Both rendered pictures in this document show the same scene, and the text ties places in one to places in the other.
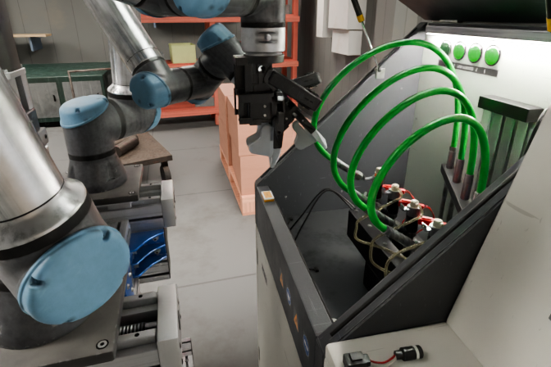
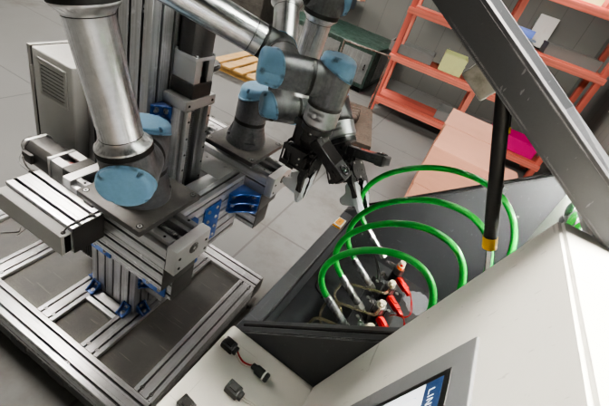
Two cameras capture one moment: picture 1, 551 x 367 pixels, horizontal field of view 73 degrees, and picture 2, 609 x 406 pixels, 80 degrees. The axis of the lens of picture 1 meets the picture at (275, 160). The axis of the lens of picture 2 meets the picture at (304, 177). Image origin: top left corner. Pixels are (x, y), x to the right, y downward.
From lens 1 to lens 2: 0.46 m
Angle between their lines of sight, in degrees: 30
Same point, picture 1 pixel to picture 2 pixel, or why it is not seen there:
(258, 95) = (296, 149)
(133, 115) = not seen: hidden behind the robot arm
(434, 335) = (292, 383)
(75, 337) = (135, 214)
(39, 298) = (98, 183)
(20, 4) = not seen: outside the picture
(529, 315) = not seen: outside the picture
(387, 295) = (280, 332)
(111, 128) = not seen: hidden behind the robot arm
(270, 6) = (323, 96)
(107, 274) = (135, 194)
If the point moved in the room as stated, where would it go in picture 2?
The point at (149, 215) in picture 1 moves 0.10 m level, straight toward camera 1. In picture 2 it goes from (257, 180) to (245, 192)
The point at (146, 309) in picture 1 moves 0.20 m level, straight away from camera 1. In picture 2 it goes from (186, 228) to (221, 195)
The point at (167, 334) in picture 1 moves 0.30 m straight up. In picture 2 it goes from (175, 247) to (188, 149)
